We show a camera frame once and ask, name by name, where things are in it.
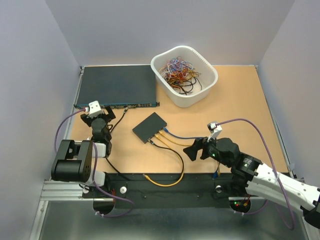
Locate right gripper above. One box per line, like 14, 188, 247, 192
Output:
182, 131, 232, 168

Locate black ethernet cable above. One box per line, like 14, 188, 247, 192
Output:
104, 105, 185, 182

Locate blue ethernet cable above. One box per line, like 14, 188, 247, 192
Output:
162, 127, 221, 180

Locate yellow ethernet cable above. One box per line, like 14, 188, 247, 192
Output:
157, 131, 222, 176
142, 133, 185, 187

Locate small black network switch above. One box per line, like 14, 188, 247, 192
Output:
132, 112, 167, 144

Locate yellow ethernet cable front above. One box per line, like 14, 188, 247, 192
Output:
142, 133, 185, 187

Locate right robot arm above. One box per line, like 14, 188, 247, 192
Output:
183, 138, 320, 228

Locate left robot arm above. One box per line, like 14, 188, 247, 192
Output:
51, 103, 116, 197

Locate white plastic bin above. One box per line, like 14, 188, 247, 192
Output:
150, 45, 219, 108

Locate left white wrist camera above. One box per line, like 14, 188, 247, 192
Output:
84, 100, 104, 118

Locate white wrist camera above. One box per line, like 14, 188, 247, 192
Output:
84, 100, 104, 118
207, 121, 223, 142

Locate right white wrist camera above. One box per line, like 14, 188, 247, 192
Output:
207, 121, 223, 142

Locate large rack network switch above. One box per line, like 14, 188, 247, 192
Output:
74, 65, 160, 109

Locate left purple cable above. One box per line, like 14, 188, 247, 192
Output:
54, 107, 134, 219

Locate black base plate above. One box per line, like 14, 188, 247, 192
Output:
81, 172, 251, 214

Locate tangled coloured wires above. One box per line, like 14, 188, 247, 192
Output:
160, 55, 203, 97

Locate aluminium rail frame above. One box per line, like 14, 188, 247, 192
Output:
29, 65, 312, 240

